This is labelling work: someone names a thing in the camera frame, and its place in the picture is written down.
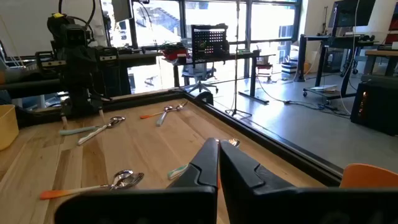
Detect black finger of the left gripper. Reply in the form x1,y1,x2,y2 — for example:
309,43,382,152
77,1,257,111
60,68,75,131
92,63,106,124

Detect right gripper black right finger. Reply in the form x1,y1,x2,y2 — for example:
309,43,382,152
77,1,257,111
219,140,398,224

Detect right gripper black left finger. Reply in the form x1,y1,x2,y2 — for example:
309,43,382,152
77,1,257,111
54,138,220,224

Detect blue-green handled metal spoon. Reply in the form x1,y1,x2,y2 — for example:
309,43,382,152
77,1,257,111
58,116,125,137
155,105,174,127

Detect grey handled metal spoon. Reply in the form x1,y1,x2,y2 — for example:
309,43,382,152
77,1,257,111
112,169,135,187
76,116,126,146

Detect yellow plastic bin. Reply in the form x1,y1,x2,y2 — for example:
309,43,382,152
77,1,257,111
0,104,20,152

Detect grey hanging panel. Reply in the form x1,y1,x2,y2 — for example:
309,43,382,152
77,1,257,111
111,0,134,23

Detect red plastic case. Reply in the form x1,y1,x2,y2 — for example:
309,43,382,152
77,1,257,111
161,46,189,62

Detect grey office chair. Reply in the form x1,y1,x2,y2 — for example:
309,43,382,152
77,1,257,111
181,62,220,95

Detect black tripod stand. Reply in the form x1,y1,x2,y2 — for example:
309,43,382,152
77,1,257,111
224,0,253,118

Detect stacked storage bins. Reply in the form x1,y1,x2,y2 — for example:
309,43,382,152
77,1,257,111
280,60,299,76

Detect black standing desk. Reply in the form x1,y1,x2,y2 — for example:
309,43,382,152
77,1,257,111
118,49,277,105
297,33,379,101

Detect black perforated rack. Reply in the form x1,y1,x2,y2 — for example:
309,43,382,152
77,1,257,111
190,23,230,60

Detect orange plastic bin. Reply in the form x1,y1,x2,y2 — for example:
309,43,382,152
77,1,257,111
339,162,398,190

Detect black computer tower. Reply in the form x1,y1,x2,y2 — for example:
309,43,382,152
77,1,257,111
350,80,398,137

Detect wooden side table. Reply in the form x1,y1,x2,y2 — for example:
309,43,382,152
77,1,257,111
363,49,398,78

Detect black computer monitor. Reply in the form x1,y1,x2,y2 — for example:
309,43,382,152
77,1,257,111
328,0,377,29

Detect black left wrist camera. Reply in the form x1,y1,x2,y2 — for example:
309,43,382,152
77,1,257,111
65,24,88,48

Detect black aluminium table frame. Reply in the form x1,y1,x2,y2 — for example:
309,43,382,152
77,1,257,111
14,88,344,188

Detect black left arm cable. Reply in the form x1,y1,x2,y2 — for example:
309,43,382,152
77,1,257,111
57,0,96,34

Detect black floor cable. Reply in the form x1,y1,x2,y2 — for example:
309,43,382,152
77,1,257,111
257,77,352,118

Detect black window frame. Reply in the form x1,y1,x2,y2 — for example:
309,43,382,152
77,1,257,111
99,0,302,94

